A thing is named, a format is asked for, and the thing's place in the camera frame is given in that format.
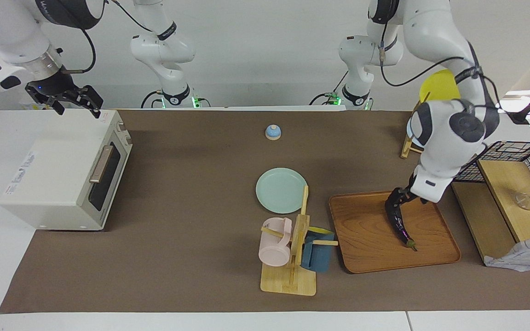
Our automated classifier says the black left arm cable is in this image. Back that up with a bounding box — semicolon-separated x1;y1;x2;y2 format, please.
379;21;501;113

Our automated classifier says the wooden two-tier shelf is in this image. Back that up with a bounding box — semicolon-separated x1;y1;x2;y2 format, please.
450;159;530;266

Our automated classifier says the mint green plate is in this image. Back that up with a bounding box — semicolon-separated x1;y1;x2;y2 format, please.
255;167;308;214

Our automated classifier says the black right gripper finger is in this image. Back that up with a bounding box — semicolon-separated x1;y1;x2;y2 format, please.
74;85;104;119
30;93;66;116

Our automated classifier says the white box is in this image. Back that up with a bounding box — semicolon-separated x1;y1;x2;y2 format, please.
19;99;56;111

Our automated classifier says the dark purple eggplant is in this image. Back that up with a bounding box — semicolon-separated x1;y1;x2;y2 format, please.
386;202;418;252

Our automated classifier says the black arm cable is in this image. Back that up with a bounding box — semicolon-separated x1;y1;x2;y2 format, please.
379;21;501;113
62;28;97;74

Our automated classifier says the blue mug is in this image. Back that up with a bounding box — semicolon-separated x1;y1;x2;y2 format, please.
301;226;335;273

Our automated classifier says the white toaster oven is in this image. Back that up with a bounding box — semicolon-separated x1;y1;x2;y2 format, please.
0;109;133;230

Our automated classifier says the wooden tray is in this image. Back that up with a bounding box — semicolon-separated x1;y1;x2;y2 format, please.
328;188;461;274

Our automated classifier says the wooden plate rack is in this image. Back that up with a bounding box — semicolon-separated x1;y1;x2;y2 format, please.
400;92;431;160

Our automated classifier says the white checked cloth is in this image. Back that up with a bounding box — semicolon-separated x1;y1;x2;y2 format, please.
484;234;530;272

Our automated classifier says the pink mug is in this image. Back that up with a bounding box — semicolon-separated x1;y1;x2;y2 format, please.
259;217;293;267

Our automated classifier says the yellow plate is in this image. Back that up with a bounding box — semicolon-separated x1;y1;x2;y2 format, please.
419;69;461;103

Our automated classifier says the wooden mug stand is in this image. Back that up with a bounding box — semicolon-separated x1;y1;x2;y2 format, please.
260;185;339;296

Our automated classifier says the brown table mat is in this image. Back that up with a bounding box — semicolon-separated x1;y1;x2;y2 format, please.
0;109;530;314

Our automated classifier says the oven door with handle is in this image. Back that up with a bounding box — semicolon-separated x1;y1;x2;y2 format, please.
80;137;133;227

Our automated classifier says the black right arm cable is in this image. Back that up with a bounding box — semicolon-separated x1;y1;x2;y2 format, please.
62;28;97;74

